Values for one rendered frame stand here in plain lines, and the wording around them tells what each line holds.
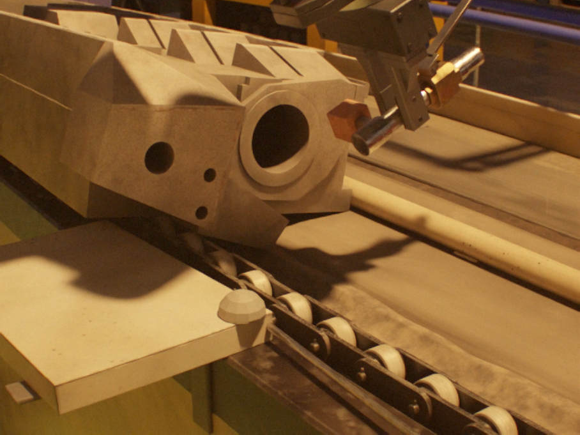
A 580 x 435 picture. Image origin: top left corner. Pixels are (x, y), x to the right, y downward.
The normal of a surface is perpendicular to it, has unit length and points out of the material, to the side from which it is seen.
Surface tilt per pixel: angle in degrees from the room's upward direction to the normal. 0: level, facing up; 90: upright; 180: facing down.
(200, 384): 90
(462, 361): 46
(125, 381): 90
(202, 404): 90
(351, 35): 116
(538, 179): 0
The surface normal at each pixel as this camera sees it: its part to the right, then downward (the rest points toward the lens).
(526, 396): -0.48, -0.52
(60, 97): -0.79, 0.03
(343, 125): -0.73, 0.58
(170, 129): 0.58, 0.28
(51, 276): 0.01, -0.94
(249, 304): 0.45, -0.36
